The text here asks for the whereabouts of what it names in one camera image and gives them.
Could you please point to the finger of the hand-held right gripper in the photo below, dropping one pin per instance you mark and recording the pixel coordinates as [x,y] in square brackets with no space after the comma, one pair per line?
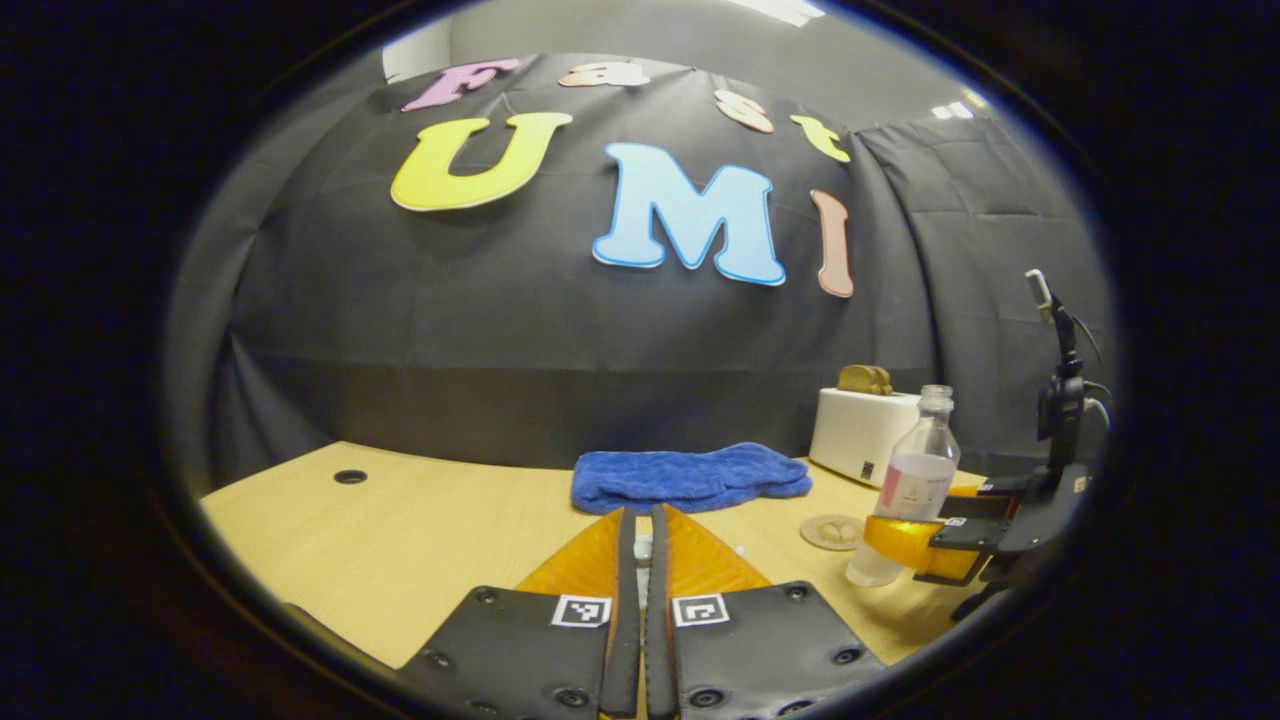
[920,545]
[1000,489]

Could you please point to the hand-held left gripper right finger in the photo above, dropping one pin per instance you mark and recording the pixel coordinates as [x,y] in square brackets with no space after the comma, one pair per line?
[750,645]

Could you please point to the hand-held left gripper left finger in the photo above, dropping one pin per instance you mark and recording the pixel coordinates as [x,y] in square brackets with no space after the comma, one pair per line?
[520,645]

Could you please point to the clear plastic water bottle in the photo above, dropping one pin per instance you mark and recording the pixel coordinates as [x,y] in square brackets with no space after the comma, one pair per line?
[915,470]

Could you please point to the round brown coaster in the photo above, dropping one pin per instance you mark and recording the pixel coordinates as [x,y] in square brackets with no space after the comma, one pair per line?
[830,532]

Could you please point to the white toaster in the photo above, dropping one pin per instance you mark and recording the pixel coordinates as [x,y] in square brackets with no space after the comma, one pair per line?
[860,435]

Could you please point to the brown bread slice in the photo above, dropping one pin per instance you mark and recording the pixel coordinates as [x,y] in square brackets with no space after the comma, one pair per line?
[886,384]
[858,380]

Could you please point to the blue towel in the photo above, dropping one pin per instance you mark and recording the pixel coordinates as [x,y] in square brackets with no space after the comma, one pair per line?
[690,478]

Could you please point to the black backdrop cloth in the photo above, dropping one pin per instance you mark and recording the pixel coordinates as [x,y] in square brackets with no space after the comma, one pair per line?
[500,330]

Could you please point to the small ceiling light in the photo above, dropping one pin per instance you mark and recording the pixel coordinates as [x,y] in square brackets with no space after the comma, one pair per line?
[957,109]

